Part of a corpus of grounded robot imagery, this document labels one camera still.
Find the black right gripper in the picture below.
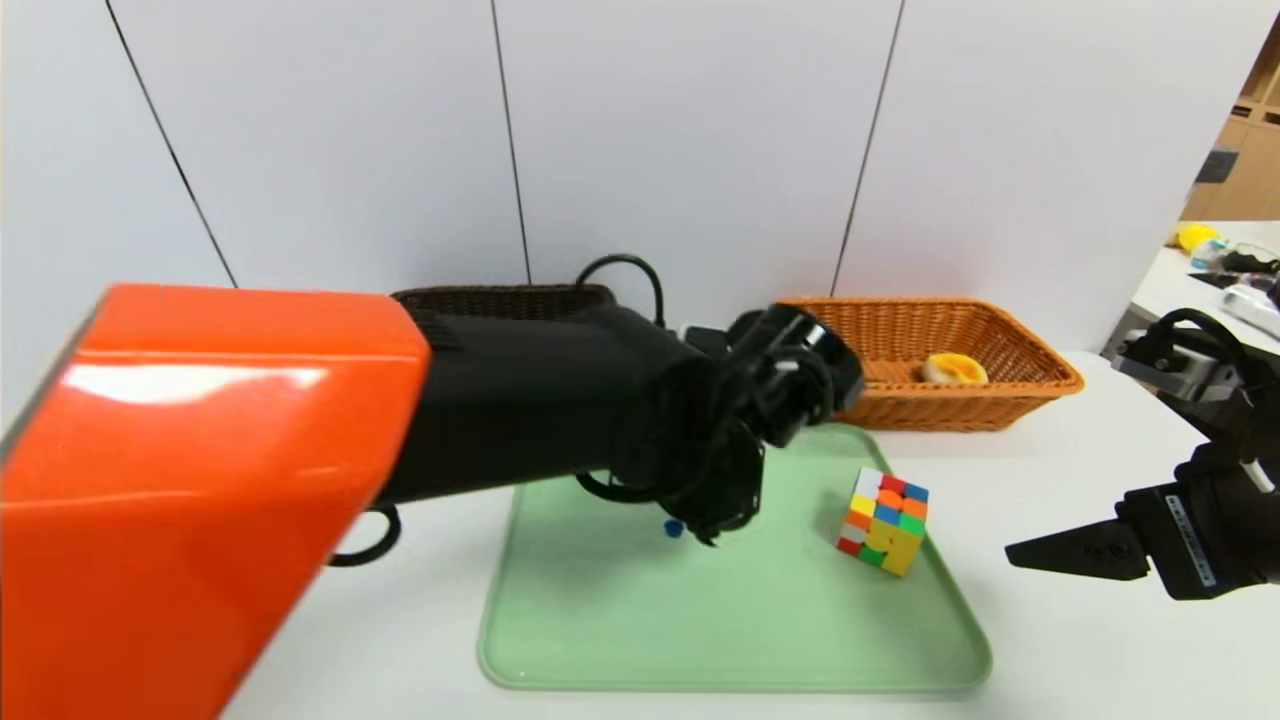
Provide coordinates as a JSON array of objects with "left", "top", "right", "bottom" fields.
[{"left": 1004, "top": 461, "right": 1280, "bottom": 602}]

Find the multicoloured puzzle cube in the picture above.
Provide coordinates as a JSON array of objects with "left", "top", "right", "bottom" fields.
[{"left": 837, "top": 466, "right": 929, "bottom": 578}]

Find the cream bun with yellow centre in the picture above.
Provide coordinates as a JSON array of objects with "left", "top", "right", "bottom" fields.
[{"left": 921, "top": 352, "right": 990, "bottom": 386}]

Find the orange wicker basket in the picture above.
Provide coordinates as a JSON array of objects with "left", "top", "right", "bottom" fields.
[{"left": 775, "top": 296, "right": 1086, "bottom": 433}]

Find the dark brown wicker basket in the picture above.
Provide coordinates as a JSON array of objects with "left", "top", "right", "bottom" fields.
[{"left": 390, "top": 284, "right": 617, "bottom": 323}]

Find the white side table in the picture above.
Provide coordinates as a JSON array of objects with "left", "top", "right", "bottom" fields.
[{"left": 1100, "top": 220, "right": 1280, "bottom": 361}]

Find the white elongated device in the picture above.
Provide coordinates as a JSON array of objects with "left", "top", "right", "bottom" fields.
[{"left": 1221, "top": 283, "right": 1280, "bottom": 340}]

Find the pale green plastic tray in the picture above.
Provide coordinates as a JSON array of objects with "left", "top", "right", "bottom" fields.
[{"left": 477, "top": 420, "right": 993, "bottom": 693}]

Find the wooden shelving unit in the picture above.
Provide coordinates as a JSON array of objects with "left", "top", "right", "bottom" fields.
[{"left": 1180, "top": 20, "right": 1280, "bottom": 223}]

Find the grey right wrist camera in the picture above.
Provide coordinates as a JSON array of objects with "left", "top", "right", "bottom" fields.
[{"left": 1112, "top": 325, "right": 1241, "bottom": 403}]

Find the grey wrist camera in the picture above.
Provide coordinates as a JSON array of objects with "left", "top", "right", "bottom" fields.
[
  {"left": 1112, "top": 325, "right": 1241, "bottom": 403},
  {"left": 680, "top": 322, "right": 733, "bottom": 359}
]

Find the black right camera cable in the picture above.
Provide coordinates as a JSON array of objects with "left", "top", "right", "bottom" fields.
[{"left": 1155, "top": 308, "right": 1251, "bottom": 373}]

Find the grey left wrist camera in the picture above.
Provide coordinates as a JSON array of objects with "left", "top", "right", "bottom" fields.
[{"left": 680, "top": 322, "right": 733, "bottom": 359}]

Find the thin black camera cable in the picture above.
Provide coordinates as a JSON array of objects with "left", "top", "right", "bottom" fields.
[{"left": 575, "top": 254, "right": 667, "bottom": 327}]

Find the thick black arm cable loop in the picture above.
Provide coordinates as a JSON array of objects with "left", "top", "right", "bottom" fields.
[{"left": 328, "top": 505, "right": 402, "bottom": 568}]

